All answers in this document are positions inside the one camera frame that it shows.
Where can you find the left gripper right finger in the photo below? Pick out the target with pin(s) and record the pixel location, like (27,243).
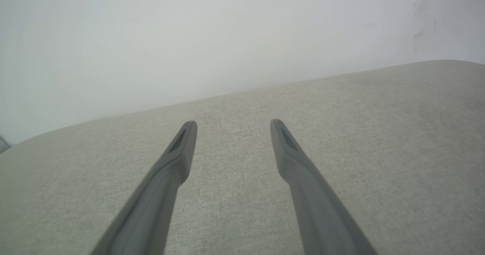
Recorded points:
(322,217)

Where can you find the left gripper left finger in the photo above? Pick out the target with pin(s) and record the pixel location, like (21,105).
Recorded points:
(151,209)

